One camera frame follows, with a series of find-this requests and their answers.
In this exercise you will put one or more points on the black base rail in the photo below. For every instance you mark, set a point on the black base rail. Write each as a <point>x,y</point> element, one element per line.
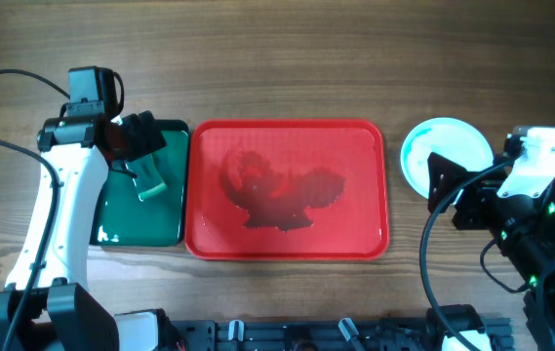
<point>386,334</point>

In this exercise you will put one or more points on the white plate top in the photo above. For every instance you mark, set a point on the white plate top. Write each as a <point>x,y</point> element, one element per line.
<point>451,138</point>

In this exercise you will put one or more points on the red plastic tray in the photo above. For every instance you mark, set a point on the red plastic tray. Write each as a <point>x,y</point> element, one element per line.
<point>287,190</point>

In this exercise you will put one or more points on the dark green tray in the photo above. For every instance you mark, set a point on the dark green tray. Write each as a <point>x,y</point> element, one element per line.
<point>122,219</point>

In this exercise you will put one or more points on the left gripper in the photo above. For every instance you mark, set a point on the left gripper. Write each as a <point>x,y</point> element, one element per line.
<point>142,145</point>

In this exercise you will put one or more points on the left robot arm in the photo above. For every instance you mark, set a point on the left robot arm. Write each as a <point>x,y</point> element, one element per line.
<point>45,304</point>

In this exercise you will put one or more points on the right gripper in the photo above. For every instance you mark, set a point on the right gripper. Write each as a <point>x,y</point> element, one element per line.
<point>475,191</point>

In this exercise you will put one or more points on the green scrub sponge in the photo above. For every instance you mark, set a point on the green scrub sponge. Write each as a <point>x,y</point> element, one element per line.
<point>148,181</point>

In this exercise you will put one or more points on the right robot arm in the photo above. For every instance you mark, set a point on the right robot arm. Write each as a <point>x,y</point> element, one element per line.
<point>523,228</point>

